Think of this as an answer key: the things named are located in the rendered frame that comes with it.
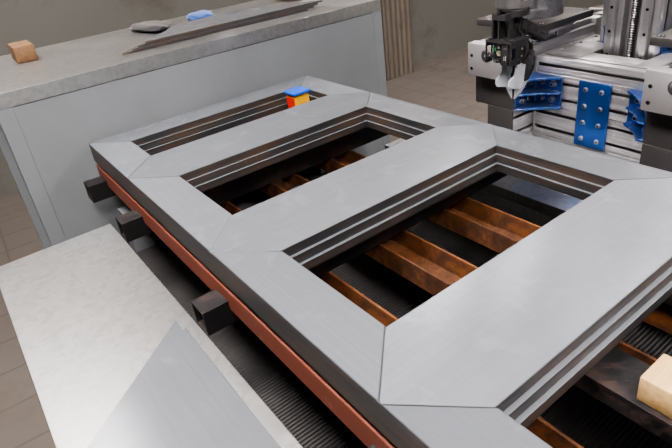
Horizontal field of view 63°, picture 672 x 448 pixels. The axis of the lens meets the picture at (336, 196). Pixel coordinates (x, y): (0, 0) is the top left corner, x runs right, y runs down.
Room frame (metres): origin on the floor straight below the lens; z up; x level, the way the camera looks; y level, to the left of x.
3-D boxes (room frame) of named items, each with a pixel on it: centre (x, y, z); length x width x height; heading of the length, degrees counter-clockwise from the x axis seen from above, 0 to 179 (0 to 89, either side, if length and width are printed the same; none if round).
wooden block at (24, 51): (1.83, 0.93, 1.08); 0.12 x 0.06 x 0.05; 33
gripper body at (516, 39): (1.25, -0.44, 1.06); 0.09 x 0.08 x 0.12; 124
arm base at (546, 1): (1.57, -0.62, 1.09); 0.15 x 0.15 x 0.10
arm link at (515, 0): (1.25, -0.45, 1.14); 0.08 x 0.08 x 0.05
